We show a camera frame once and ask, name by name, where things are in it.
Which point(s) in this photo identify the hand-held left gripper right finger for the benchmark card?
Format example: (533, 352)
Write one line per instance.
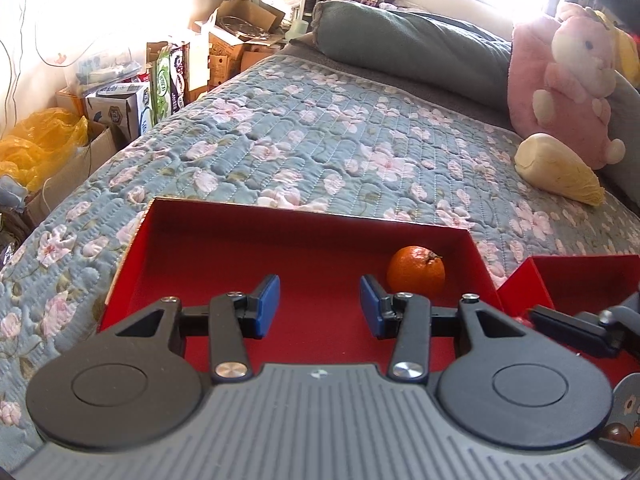
(375, 307)

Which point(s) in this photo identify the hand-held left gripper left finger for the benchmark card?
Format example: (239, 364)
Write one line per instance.
(265, 307)

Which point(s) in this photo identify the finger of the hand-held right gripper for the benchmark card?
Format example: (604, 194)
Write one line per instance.
(565, 327)

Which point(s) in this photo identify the small red tray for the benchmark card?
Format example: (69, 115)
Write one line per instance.
(580, 280)

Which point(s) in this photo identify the orange tangerine with stem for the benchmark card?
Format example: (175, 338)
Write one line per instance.
(416, 271)

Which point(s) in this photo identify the large red tray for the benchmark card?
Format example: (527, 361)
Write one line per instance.
(310, 255)

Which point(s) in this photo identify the napa cabbage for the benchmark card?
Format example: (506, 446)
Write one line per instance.
(557, 170)

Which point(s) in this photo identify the floral quilted bedspread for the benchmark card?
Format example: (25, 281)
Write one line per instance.
(300, 130)

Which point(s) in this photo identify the cardboard box under bag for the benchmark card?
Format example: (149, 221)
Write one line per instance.
(75, 170)

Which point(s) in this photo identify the pink plush toy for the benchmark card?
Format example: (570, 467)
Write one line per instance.
(570, 85)

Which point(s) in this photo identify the green printed box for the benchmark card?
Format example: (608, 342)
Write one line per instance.
(164, 82)

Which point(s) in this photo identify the white printed box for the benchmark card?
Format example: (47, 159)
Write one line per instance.
(120, 107)

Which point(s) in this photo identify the grey pillow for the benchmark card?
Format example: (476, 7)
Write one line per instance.
(415, 45)

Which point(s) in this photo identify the yellow plastic bag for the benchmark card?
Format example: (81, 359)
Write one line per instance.
(40, 142)

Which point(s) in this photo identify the pale green bottle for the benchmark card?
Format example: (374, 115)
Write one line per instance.
(298, 26)

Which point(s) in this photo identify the open cardboard box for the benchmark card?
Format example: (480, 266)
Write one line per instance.
(245, 20)

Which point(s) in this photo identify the clear plastic container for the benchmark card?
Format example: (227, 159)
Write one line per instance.
(102, 65)

